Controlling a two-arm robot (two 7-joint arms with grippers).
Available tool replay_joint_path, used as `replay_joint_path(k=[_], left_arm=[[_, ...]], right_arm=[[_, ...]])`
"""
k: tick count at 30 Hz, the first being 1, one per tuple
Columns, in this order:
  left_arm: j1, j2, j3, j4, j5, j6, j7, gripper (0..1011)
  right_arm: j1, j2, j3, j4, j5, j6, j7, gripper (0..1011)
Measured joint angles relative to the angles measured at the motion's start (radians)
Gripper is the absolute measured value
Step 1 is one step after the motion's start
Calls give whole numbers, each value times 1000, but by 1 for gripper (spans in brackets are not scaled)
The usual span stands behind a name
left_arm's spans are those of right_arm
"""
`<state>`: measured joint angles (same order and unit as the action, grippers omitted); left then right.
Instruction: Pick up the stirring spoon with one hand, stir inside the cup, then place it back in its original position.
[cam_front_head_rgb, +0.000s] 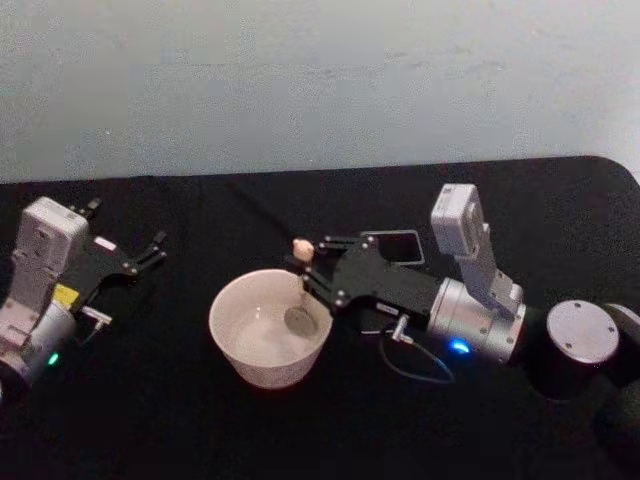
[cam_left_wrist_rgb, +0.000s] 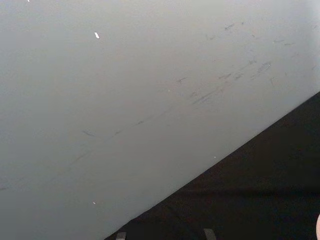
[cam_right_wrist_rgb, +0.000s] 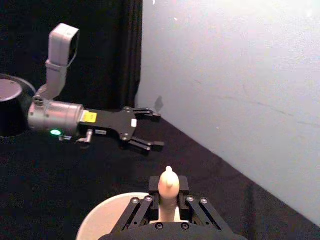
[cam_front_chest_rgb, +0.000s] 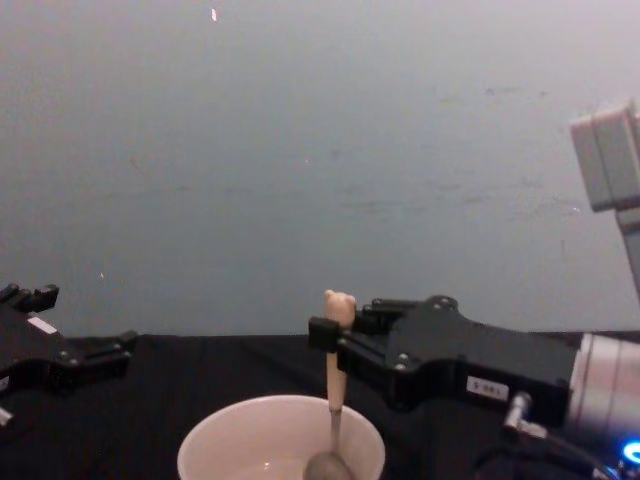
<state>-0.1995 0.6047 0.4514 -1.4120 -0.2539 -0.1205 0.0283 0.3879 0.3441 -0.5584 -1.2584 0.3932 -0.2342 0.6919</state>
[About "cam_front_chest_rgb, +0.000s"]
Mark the black table cloth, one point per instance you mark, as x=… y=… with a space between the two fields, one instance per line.
x=200 y=370

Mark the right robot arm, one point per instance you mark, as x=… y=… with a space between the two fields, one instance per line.
x=610 y=380

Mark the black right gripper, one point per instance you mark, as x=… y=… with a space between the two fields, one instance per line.
x=450 y=350

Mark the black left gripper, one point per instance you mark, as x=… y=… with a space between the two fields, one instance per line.
x=30 y=350

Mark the pale pink cup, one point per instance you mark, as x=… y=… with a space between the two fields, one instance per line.
x=225 y=440

